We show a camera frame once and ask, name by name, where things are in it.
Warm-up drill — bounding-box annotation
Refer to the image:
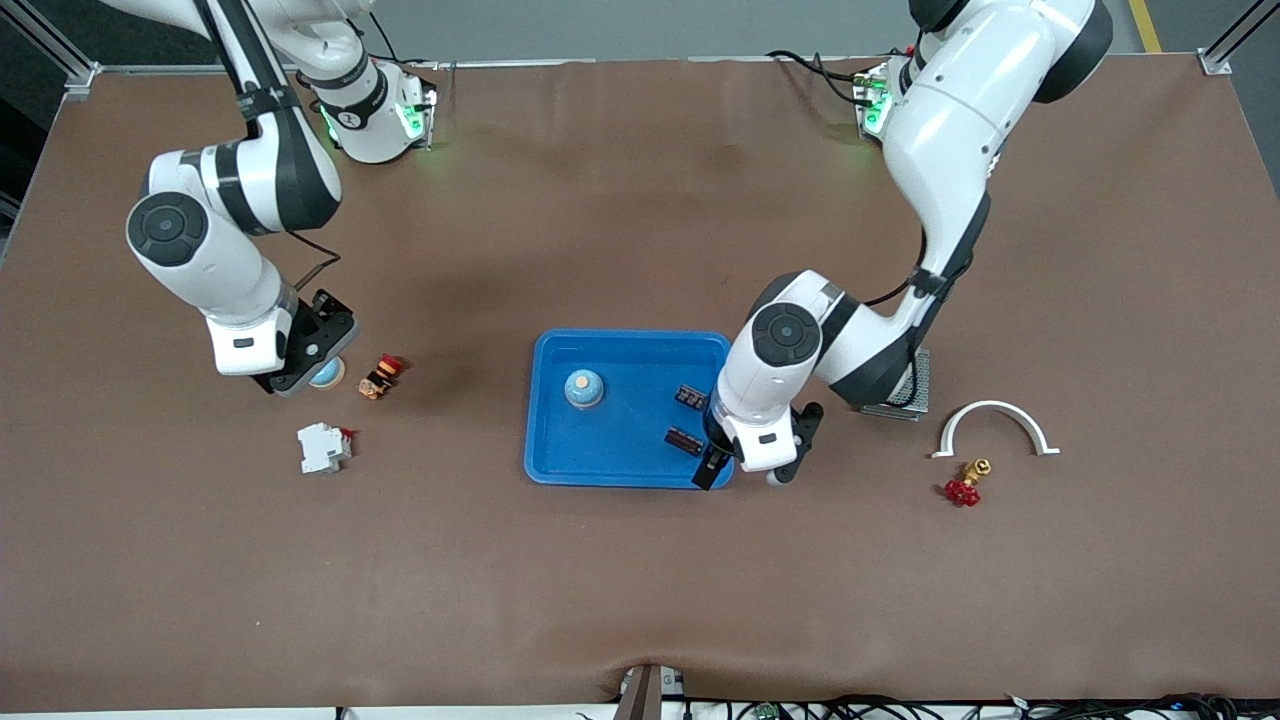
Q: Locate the blue plastic tray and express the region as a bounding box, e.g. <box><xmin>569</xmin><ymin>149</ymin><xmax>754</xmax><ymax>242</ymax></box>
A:
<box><xmin>524</xmin><ymin>329</ymin><xmax>736</xmax><ymax>490</ymax></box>

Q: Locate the white circuit breaker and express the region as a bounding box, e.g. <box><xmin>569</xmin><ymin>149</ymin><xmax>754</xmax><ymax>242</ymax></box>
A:
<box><xmin>297</xmin><ymin>422</ymin><xmax>354</xmax><ymax>475</ymax></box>

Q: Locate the metal mesh power supply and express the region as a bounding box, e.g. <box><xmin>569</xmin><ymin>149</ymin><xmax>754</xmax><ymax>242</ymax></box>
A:
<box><xmin>860</xmin><ymin>348</ymin><xmax>931</xmax><ymax>423</ymax></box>

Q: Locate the orange and red switch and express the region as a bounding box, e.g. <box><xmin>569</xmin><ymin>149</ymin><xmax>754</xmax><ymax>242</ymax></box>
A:
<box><xmin>358</xmin><ymin>353</ymin><xmax>406</xmax><ymax>401</ymax></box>

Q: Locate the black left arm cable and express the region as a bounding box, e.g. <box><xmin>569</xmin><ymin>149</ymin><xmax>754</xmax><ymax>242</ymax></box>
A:
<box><xmin>865</xmin><ymin>228</ymin><xmax>951</xmax><ymax>306</ymax></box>

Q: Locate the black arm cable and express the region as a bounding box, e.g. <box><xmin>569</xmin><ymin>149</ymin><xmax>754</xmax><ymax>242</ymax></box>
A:
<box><xmin>195</xmin><ymin>0</ymin><xmax>343</xmax><ymax>293</ymax></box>
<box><xmin>865</xmin><ymin>228</ymin><xmax>951</xmax><ymax>306</ymax></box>

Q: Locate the brass valve red handle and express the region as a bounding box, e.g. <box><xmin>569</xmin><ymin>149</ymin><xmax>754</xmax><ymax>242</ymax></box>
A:
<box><xmin>944</xmin><ymin>458</ymin><xmax>993</xmax><ymax>508</ymax></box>

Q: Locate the white arch-shaped bracket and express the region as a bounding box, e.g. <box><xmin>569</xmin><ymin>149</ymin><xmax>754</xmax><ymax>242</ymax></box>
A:
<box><xmin>930</xmin><ymin>400</ymin><xmax>1061</xmax><ymax>459</ymax></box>

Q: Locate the black right base cable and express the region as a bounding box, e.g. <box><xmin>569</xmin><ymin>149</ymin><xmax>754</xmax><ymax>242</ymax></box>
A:
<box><xmin>368</xmin><ymin>10</ymin><xmax>441</xmax><ymax>71</ymax></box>

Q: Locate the black base cable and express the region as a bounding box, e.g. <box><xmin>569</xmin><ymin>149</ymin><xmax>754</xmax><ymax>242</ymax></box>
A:
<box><xmin>368</xmin><ymin>10</ymin><xmax>441</xmax><ymax>71</ymax></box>
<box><xmin>768</xmin><ymin>48</ymin><xmax>871</xmax><ymax>106</ymax></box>

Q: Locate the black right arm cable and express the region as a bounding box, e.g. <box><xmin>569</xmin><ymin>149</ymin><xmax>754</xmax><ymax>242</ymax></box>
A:
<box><xmin>195</xmin><ymin>0</ymin><xmax>343</xmax><ymax>293</ymax></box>

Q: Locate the aluminium table edge rail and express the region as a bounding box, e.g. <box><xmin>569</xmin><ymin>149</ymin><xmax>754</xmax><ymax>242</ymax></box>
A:
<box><xmin>100</xmin><ymin>57</ymin><xmax>1211</xmax><ymax>76</ymax></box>

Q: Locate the black left base cable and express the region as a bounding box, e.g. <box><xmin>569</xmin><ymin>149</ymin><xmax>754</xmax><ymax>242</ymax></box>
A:
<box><xmin>768</xmin><ymin>48</ymin><xmax>871</xmax><ymax>106</ymax></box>

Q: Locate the aluminium frame profile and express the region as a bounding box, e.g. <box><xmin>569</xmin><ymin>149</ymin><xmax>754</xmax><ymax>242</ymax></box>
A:
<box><xmin>1198</xmin><ymin>0</ymin><xmax>1280</xmax><ymax>76</ymax></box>
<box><xmin>0</xmin><ymin>0</ymin><xmax>101</xmax><ymax>101</ymax></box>

